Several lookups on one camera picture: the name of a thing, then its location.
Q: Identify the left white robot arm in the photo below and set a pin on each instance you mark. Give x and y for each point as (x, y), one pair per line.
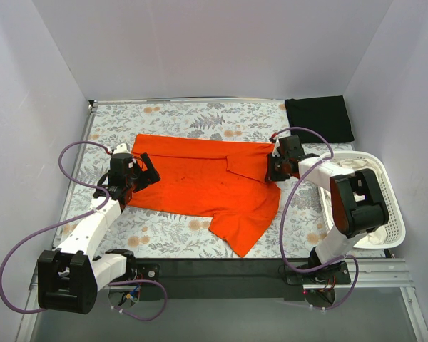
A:
(89, 242)

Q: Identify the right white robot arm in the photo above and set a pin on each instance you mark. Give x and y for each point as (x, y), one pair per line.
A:
(358, 205)

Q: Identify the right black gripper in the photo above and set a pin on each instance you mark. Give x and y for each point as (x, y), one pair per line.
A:
(273, 171)

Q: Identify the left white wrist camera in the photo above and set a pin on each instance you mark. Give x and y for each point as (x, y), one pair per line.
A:
(119, 149)

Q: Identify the white perforated laundry basket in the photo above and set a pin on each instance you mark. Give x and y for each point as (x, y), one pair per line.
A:
(388, 199)

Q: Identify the orange t shirt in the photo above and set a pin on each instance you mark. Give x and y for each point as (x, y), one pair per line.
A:
(209, 178)

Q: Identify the cream t shirt in basket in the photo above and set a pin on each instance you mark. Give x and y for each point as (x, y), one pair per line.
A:
(377, 237)

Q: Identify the folded black t shirt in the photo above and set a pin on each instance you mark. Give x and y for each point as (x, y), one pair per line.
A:
(326, 116)

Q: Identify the aluminium frame rail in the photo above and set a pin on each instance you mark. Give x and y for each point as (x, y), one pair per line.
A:
(379, 304)

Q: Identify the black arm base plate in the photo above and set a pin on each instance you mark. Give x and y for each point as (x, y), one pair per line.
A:
(229, 279)

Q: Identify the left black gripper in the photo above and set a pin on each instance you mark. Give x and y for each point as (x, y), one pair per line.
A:
(139, 176)

